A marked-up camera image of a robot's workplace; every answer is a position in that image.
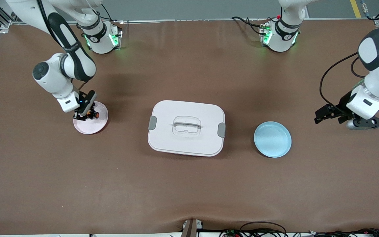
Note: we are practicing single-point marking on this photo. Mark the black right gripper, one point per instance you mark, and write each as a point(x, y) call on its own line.
point(85, 106)

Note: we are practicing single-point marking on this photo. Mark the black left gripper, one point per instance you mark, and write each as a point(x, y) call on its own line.
point(343, 103)

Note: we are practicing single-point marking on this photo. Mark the orange and black switch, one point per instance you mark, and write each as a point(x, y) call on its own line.
point(94, 114)

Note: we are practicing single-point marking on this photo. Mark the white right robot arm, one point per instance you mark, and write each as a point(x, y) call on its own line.
point(53, 79)

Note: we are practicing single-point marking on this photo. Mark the pink round plate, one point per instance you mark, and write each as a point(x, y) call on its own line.
point(94, 126)

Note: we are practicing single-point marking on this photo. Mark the grey box latch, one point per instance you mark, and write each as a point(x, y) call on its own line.
point(221, 130)
point(152, 122)

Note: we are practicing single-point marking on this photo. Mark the light blue round plate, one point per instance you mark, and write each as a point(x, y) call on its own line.
point(272, 140)

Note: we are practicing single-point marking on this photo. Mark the white lidded storage box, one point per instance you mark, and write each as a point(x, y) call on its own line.
point(189, 144)

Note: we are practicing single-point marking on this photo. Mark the silver table edge rail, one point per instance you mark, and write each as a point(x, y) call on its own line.
point(192, 20)

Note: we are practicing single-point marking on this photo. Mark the grey camera stand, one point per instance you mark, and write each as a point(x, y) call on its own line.
point(191, 228)

